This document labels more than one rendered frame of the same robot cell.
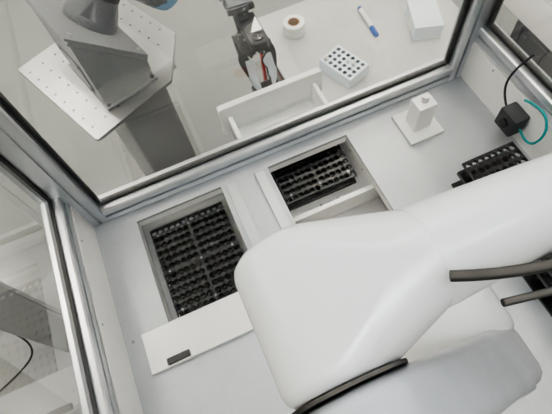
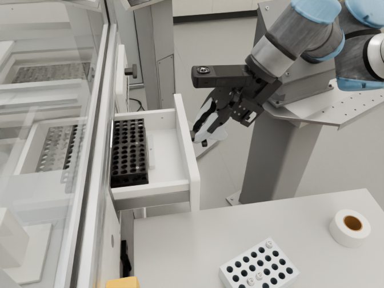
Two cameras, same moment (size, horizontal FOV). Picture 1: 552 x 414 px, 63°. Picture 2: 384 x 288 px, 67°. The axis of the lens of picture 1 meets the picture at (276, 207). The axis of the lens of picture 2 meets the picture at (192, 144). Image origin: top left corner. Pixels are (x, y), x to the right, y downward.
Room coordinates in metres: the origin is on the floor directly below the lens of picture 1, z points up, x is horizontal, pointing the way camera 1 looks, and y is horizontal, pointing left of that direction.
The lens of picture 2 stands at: (0.86, -0.52, 1.34)
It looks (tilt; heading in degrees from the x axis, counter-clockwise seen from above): 43 degrees down; 95
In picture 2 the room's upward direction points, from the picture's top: straight up
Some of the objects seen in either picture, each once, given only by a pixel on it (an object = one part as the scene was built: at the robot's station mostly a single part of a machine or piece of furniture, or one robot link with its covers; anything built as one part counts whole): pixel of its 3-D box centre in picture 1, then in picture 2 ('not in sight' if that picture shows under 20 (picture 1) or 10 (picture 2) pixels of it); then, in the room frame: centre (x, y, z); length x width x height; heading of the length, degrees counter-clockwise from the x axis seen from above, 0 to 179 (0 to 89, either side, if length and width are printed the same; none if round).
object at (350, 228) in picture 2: not in sight; (349, 228); (1.16, -0.16, 0.78); 0.07 x 0.07 x 0.04
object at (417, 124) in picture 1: (420, 111); not in sight; (0.59, -0.36, 1.00); 0.09 x 0.08 x 0.10; 14
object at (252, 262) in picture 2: not in sight; (258, 274); (0.96, -0.28, 0.78); 0.12 x 0.08 x 0.04; 35
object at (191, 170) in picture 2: not in sight; (185, 147); (0.80, -0.04, 0.87); 0.29 x 0.02 x 0.11; 104
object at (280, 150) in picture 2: not in sight; (278, 158); (1.17, 0.43, 0.38); 0.30 x 0.30 x 0.76; 38
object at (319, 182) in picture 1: (303, 160); (97, 158); (0.60, -0.09, 0.87); 0.22 x 0.18 x 0.06; 14
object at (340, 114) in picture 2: not in sight; (299, 98); (1.19, 0.45, 0.70); 0.45 x 0.44 x 0.12; 38
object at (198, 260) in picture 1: (204, 262); not in sight; (0.39, 0.18, 0.87); 0.22 x 0.18 x 0.06; 14
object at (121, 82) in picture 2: not in sight; (123, 81); (0.58, 0.23, 0.87); 0.29 x 0.02 x 0.11; 104
